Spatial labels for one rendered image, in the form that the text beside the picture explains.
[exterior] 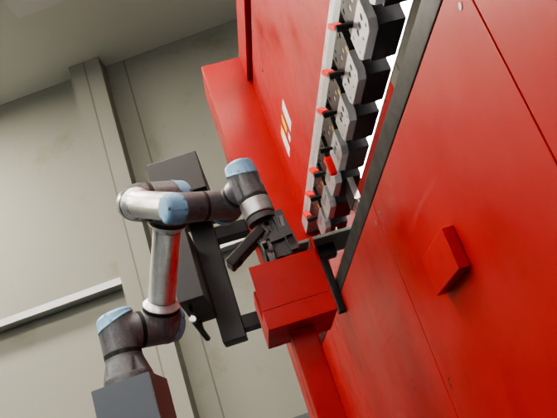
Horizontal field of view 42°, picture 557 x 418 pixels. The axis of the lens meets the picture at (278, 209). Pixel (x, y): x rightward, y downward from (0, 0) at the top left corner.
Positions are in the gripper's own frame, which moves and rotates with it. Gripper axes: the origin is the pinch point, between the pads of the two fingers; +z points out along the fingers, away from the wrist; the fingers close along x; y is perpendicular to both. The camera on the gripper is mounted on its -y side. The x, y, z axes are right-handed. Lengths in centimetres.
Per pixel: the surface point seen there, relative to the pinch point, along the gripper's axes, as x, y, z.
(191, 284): 152, -18, -59
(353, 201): 51, 38, -33
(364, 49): -22, 36, -41
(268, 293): -4.8, -3.8, -0.9
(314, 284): -4.8, 6.6, 1.1
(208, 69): 138, 26, -153
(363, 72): -11, 38, -42
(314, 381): 2.2, -1.1, 19.7
